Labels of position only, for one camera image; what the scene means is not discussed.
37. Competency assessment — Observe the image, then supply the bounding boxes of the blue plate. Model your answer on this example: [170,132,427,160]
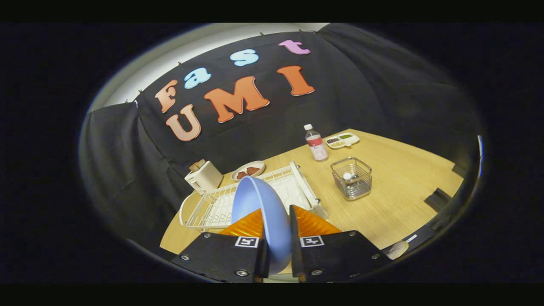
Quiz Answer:
[231,176,294,275]

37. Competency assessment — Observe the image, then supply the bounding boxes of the white wire dish rack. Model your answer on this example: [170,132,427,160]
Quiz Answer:
[179,161,329,232]

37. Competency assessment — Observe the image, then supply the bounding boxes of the white toaster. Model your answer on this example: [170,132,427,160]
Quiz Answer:
[184,161,223,195]

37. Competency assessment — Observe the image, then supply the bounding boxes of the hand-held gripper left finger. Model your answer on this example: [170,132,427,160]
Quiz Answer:
[171,208,269,283]

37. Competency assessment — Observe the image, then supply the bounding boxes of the small white plate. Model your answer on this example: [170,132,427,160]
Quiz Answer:
[231,161,266,182]

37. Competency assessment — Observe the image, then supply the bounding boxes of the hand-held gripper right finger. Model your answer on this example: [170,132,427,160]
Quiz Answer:
[289,205,392,283]

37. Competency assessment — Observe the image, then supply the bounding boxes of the white divided dish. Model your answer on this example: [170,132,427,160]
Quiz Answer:
[325,132,360,149]

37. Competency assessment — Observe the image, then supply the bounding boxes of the clear bottle with red label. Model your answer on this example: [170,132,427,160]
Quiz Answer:
[304,124,329,162]

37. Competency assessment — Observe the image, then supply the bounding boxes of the metal wire basket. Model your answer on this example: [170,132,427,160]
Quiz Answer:
[331,157,373,201]

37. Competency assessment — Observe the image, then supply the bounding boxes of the black backdrop cloth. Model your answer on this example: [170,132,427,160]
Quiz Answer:
[79,23,483,255]

